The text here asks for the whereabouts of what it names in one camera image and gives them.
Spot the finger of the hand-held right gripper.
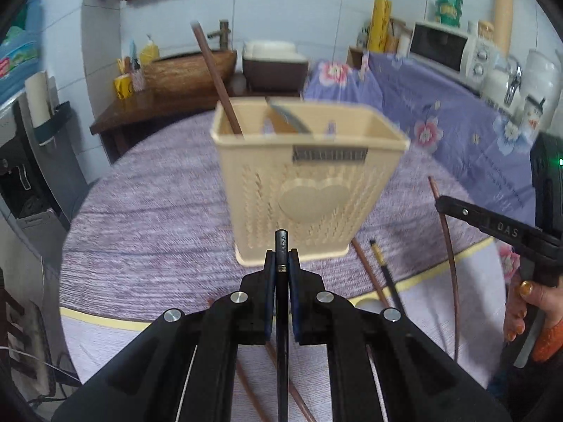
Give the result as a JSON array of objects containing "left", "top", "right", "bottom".
[{"left": 435, "top": 195, "right": 541, "bottom": 256}]

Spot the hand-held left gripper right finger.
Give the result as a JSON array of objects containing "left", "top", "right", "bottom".
[{"left": 288, "top": 249, "right": 513, "bottom": 422}]

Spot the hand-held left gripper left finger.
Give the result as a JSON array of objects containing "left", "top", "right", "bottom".
[{"left": 52, "top": 249, "right": 278, "bottom": 422}]

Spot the black chopstick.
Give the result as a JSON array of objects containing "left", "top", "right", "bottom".
[
  {"left": 370, "top": 240, "right": 406, "bottom": 316},
  {"left": 273, "top": 229, "right": 291, "bottom": 422}
]

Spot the beige plastic utensil holder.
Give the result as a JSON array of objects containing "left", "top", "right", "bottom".
[{"left": 210, "top": 97, "right": 411, "bottom": 268}]

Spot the metal knife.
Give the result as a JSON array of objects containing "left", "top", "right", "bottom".
[{"left": 265, "top": 98, "right": 314, "bottom": 135}]

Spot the brown wooden chopstick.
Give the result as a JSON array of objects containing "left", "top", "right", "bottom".
[
  {"left": 236, "top": 358, "right": 270, "bottom": 422},
  {"left": 428, "top": 176, "right": 461, "bottom": 362},
  {"left": 190, "top": 22, "right": 243, "bottom": 135},
  {"left": 265, "top": 346, "right": 318, "bottom": 422},
  {"left": 351, "top": 239, "right": 391, "bottom": 309}
]

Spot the person's right hand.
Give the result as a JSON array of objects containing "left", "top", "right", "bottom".
[{"left": 503, "top": 281, "right": 563, "bottom": 342}]

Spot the white snowman jug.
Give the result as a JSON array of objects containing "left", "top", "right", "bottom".
[{"left": 520, "top": 50, "right": 560, "bottom": 131}]

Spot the white tablecloth with yellow trim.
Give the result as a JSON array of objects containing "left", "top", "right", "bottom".
[{"left": 59, "top": 236, "right": 512, "bottom": 422}]

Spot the purple floral cloth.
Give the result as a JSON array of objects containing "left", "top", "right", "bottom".
[{"left": 303, "top": 50, "right": 543, "bottom": 230}]

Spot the purple woven tablecloth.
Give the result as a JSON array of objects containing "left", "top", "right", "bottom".
[{"left": 59, "top": 109, "right": 499, "bottom": 331}]

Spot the white microwave oven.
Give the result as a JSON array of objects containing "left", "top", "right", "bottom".
[{"left": 408, "top": 20, "right": 501, "bottom": 85}]

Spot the tall beige roll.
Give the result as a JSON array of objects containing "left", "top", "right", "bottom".
[{"left": 492, "top": 0, "right": 515, "bottom": 59}]

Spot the green plastic container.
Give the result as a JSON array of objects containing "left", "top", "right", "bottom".
[{"left": 435, "top": 0, "right": 466, "bottom": 25}]

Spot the yellow patterned roll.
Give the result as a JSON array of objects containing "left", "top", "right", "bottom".
[{"left": 368, "top": 0, "right": 392, "bottom": 54}]

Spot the dark wooden counter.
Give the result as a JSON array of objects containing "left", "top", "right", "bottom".
[{"left": 90, "top": 83, "right": 304, "bottom": 163}]

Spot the brown and white box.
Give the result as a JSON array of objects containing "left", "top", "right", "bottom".
[{"left": 241, "top": 40, "right": 309, "bottom": 94}]

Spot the wooden basin sink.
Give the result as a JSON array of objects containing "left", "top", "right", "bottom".
[{"left": 144, "top": 50, "right": 239, "bottom": 98}]

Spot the yellow cup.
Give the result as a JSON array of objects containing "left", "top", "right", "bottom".
[{"left": 115, "top": 74, "right": 135, "bottom": 100}]

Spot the water dispenser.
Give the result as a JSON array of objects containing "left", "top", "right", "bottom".
[{"left": 0, "top": 95, "right": 91, "bottom": 234}]

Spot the yellow dish soap bottle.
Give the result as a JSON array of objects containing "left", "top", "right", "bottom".
[{"left": 139, "top": 34, "right": 160, "bottom": 65}]

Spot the white paper roll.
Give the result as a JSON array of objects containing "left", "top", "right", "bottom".
[{"left": 24, "top": 71, "right": 56, "bottom": 127}]

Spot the blue plastic tub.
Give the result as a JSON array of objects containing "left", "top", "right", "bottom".
[{"left": 0, "top": 0, "right": 45, "bottom": 103}]

